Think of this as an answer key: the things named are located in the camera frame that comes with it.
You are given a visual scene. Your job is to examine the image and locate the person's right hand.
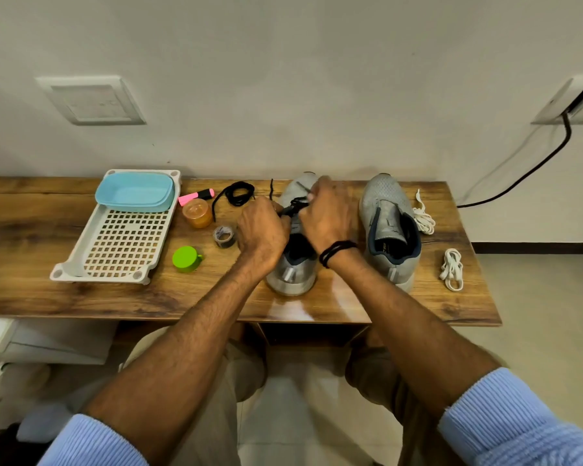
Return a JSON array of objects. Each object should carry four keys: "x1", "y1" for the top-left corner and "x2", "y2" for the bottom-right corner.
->
[{"x1": 299, "y1": 177, "x2": 359, "y2": 256}]

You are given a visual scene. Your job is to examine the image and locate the person's left hand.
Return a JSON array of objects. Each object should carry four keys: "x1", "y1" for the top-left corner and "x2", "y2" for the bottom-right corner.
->
[{"x1": 236, "y1": 196, "x2": 292, "y2": 268}]

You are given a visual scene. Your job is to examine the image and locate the black shoelace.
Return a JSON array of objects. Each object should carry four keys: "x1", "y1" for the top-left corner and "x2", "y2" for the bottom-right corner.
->
[
  {"x1": 270, "y1": 179, "x2": 312, "y2": 220},
  {"x1": 211, "y1": 181, "x2": 256, "y2": 223}
]

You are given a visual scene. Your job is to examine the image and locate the person's left forearm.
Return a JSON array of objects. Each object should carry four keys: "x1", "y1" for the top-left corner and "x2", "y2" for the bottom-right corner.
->
[{"x1": 84, "y1": 253, "x2": 285, "y2": 465}]

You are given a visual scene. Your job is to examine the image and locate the person's right forearm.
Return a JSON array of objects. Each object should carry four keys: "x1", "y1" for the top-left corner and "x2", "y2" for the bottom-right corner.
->
[{"x1": 324, "y1": 245, "x2": 502, "y2": 423}]

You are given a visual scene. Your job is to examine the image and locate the black coiled shoelace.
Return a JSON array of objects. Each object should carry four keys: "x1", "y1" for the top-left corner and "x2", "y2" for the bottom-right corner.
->
[{"x1": 211, "y1": 181, "x2": 256, "y2": 223}]

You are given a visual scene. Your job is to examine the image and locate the black tape roll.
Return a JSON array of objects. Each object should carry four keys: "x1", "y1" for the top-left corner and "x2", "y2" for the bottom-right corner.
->
[{"x1": 212, "y1": 224, "x2": 238, "y2": 249}]

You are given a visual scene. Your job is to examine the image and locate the black wristband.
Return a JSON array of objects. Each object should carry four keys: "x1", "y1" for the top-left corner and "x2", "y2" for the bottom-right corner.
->
[{"x1": 319, "y1": 240, "x2": 360, "y2": 269}]

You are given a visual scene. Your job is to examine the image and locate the grey sneaker with black lace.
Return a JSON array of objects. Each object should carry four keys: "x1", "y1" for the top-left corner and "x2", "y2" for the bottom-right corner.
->
[{"x1": 266, "y1": 172, "x2": 322, "y2": 297}]

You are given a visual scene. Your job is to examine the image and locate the grey sneaker without lace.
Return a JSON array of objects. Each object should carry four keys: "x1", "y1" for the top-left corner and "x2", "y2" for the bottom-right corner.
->
[{"x1": 359, "y1": 173, "x2": 422, "y2": 293}]

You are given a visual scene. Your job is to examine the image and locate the small orange jar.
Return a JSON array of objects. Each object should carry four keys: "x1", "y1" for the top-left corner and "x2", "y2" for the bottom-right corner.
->
[{"x1": 182, "y1": 198, "x2": 214, "y2": 229}]

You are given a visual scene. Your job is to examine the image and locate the pink highlighter pen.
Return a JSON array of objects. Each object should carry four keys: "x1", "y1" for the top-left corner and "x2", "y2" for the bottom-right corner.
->
[{"x1": 177, "y1": 188, "x2": 216, "y2": 207}]

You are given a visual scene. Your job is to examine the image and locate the green plastic cap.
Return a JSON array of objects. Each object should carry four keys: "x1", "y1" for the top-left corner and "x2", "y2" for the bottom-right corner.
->
[{"x1": 171, "y1": 245, "x2": 205, "y2": 274}]

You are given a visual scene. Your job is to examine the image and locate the white loose shoelace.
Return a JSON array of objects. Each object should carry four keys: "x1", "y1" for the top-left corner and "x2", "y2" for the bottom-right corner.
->
[{"x1": 412, "y1": 189, "x2": 437, "y2": 235}]

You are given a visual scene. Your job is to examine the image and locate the light blue plastic container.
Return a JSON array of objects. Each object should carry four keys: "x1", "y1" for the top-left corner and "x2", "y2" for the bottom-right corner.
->
[{"x1": 95, "y1": 171, "x2": 177, "y2": 213}]

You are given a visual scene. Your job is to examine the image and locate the white bundled shoelace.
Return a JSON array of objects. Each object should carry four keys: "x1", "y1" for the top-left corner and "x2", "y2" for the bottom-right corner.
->
[{"x1": 439, "y1": 248, "x2": 465, "y2": 293}]

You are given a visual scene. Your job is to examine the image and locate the white perforated plastic tray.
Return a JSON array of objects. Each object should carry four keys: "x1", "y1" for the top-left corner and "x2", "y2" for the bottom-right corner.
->
[{"x1": 50, "y1": 169, "x2": 182, "y2": 286}]

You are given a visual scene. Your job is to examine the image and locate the beige trousers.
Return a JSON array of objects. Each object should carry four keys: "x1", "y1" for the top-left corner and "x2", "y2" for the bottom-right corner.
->
[{"x1": 120, "y1": 325, "x2": 449, "y2": 466}]

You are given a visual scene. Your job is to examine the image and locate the white box under table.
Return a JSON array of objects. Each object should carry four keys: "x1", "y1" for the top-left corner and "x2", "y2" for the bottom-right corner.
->
[{"x1": 0, "y1": 317, "x2": 118, "y2": 367}]

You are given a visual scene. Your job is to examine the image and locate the light blue left sleeve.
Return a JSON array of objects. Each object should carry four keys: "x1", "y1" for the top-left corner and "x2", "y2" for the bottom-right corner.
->
[{"x1": 37, "y1": 413, "x2": 149, "y2": 466}]

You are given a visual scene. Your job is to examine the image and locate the light blue sleeve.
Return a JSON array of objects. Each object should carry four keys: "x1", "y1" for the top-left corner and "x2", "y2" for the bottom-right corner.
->
[
  {"x1": 437, "y1": 367, "x2": 583, "y2": 466},
  {"x1": 37, "y1": 413, "x2": 149, "y2": 466}
]

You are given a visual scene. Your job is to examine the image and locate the light blue right sleeve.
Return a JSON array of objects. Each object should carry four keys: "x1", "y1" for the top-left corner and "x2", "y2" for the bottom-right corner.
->
[{"x1": 437, "y1": 367, "x2": 583, "y2": 466}]

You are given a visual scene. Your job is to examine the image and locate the white wall switch plate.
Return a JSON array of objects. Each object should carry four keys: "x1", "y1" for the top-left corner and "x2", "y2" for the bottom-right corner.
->
[{"x1": 35, "y1": 75, "x2": 147, "y2": 127}]

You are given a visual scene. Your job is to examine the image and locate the black power cable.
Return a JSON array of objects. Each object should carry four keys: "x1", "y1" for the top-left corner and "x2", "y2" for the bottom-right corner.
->
[{"x1": 456, "y1": 112, "x2": 573, "y2": 209}]

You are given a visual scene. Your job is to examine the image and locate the white wall socket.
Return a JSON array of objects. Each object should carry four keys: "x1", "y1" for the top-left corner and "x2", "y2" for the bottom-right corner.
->
[{"x1": 531, "y1": 73, "x2": 583, "y2": 126}]

